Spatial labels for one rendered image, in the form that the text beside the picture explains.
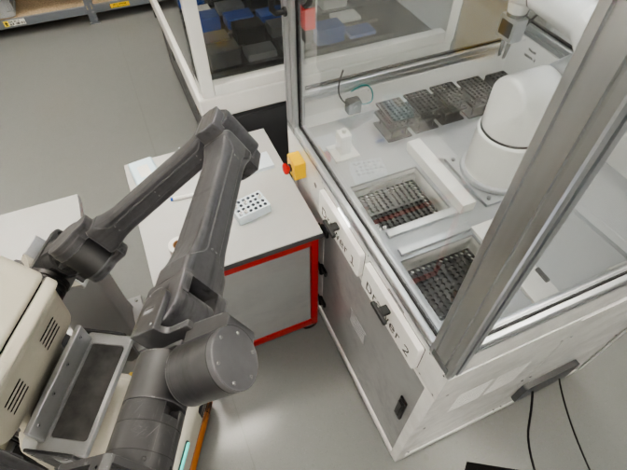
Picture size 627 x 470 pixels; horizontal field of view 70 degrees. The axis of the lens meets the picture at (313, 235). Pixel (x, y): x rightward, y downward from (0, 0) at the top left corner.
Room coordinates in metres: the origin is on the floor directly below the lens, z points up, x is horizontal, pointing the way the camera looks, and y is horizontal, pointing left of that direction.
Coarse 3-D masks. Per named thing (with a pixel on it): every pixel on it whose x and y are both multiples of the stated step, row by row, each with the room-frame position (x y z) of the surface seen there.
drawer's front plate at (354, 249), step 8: (320, 192) 1.00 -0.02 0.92; (320, 200) 1.00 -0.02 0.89; (328, 200) 0.96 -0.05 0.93; (320, 208) 1.00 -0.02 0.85; (328, 208) 0.94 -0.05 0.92; (336, 208) 0.93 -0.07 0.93; (328, 216) 0.94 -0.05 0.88; (336, 216) 0.90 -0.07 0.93; (344, 224) 0.87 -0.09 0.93; (344, 232) 0.84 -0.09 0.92; (336, 240) 0.88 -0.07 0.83; (344, 240) 0.83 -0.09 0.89; (352, 240) 0.81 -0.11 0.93; (352, 248) 0.79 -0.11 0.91; (360, 248) 0.77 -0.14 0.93; (360, 256) 0.75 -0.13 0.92; (360, 264) 0.75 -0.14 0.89; (360, 272) 0.75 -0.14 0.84
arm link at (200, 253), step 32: (224, 128) 0.58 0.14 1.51; (224, 160) 0.49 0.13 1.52; (256, 160) 0.57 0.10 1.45; (224, 192) 0.43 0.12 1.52; (192, 224) 0.36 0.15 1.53; (224, 224) 0.37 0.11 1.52; (192, 256) 0.29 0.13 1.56; (224, 256) 0.32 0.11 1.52; (192, 288) 0.26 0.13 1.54; (224, 288) 0.28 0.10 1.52; (192, 320) 0.22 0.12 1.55
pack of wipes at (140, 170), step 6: (132, 162) 1.27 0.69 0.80; (138, 162) 1.27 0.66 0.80; (144, 162) 1.27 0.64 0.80; (150, 162) 1.27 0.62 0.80; (132, 168) 1.24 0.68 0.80; (138, 168) 1.24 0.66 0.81; (144, 168) 1.24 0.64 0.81; (150, 168) 1.24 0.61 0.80; (156, 168) 1.25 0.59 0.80; (132, 174) 1.21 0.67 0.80; (138, 174) 1.21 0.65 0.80; (144, 174) 1.21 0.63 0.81; (138, 180) 1.18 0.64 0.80
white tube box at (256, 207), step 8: (256, 192) 1.12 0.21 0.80; (240, 200) 1.08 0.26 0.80; (248, 200) 1.08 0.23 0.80; (256, 200) 1.08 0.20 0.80; (264, 200) 1.08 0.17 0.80; (240, 208) 1.05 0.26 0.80; (248, 208) 1.05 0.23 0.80; (256, 208) 1.05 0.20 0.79; (264, 208) 1.05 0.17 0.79; (240, 216) 1.01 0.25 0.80; (248, 216) 1.02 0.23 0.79; (256, 216) 1.03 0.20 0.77; (240, 224) 1.00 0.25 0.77
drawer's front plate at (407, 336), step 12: (372, 276) 0.68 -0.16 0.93; (372, 288) 0.67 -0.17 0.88; (384, 288) 0.64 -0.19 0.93; (372, 300) 0.66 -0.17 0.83; (384, 300) 0.61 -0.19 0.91; (396, 312) 0.57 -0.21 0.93; (396, 324) 0.55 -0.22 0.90; (408, 324) 0.53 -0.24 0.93; (408, 336) 0.50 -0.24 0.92; (408, 348) 0.49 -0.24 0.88; (420, 348) 0.47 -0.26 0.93; (408, 360) 0.48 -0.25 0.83
